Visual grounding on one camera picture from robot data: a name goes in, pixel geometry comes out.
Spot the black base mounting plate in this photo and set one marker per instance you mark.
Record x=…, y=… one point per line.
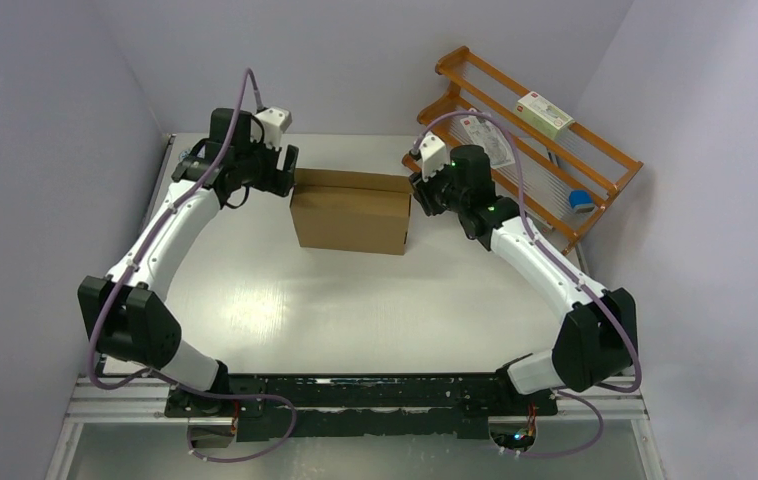
x=312, y=406

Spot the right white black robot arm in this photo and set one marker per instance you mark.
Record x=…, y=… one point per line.
x=597, y=334

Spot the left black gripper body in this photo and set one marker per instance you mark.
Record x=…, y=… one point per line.
x=260, y=167

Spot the blue white eraser block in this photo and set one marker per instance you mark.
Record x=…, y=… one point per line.
x=581, y=202

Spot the brown cardboard box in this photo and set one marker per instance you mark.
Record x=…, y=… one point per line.
x=351, y=211

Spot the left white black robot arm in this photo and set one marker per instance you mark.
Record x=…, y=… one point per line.
x=124, y=311

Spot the white green product box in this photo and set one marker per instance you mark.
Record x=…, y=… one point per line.
x=543, y=115

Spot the orange wooden rack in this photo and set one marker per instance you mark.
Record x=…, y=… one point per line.
x=550, y=169

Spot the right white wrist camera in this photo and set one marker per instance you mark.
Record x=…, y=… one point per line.
x=434, y=155

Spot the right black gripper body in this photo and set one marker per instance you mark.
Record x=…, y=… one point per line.
x=438, y=194

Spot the clear plastic blister package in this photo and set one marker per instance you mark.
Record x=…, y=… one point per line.
x=485, y=134

